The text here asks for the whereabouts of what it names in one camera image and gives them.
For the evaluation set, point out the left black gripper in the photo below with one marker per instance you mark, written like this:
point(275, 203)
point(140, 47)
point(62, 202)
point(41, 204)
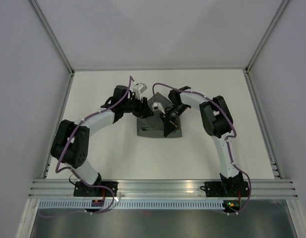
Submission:
point(143, 110)

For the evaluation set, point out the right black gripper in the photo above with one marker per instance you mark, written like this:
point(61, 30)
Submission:
point(169, 126)

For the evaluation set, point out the grey cloth napkin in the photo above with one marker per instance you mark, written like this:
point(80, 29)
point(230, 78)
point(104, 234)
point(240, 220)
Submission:
point(153, 127)

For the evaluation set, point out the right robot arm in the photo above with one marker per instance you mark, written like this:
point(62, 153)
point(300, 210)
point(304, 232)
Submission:
point(217, 123)

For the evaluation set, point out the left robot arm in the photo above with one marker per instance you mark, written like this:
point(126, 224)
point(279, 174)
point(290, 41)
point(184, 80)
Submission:
point(71, 143)

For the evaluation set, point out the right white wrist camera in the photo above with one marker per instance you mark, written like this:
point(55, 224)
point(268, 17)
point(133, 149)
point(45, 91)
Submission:
point(158, 107)

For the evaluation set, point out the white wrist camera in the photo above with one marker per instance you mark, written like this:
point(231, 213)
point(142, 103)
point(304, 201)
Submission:
point(139, 89)
point(158, 107)

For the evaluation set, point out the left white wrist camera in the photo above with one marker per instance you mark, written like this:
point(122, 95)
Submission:
point(139, 89)

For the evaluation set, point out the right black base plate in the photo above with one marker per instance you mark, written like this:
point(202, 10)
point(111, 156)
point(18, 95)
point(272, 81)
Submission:
point(220, 189)

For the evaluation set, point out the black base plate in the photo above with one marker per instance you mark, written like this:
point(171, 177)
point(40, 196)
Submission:
point(82, 190)
point(220, 189)

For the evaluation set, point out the white slotted cable duct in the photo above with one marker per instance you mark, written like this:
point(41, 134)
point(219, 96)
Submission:
point(132, 204)

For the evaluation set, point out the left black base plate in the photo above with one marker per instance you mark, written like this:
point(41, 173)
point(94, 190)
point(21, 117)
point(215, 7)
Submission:
point(82, 190)

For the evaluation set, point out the aluminium cage frame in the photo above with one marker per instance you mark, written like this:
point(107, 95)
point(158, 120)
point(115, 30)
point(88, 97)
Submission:
point(233, 48)

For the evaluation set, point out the aluminium front rail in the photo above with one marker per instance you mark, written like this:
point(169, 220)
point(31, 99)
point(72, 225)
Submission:
point(164, 189)

